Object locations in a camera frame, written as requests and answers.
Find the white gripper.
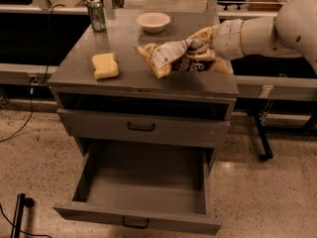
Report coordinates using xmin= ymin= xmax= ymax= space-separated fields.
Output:
xmin=186 ymin=19 xmax=245 ymax=60

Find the brown chip bag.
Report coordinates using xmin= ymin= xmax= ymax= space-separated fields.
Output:
xmin=136 ymin=26 xmax=234 ymax=78

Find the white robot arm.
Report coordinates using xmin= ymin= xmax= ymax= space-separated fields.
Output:
xmin=186 ymin=0 xmax=317 ymax=72

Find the grey drawer cabinet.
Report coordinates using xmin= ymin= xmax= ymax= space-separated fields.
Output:
xmin=49 ymin=9 xmax=238 ymax=150

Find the closed grey upper drawer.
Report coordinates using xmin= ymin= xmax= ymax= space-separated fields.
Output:
xmin=57 ymin=109 xmax=230 ymax=148

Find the open grey lower drawer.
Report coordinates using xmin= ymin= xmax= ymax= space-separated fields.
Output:
xmin=53 ymin=141 xmax=221 ymax=235

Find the white bowl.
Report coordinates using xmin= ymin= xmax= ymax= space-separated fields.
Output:
xmin=136 ymin=12 xmax=170 ymax=34

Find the yellow sponge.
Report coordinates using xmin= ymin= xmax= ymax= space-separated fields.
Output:
xmin=92 ymin=53 xmax=119 ymax=80

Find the green soda can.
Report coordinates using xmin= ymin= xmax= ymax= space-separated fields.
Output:
xmin=87 ymin=0 xmax=106 ymax=32

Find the black table leg right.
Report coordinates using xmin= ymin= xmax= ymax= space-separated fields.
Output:
xmin=253 ymin=112 xmax=273 ymax=162

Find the black stand leg left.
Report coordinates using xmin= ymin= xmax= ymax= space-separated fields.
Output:
xmin=10 ymin=193 xmax=35 ymax=238

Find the black cable on floor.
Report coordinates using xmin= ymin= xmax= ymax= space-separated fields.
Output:
xmin=0 ymin=3 xmax=66 ymax=144

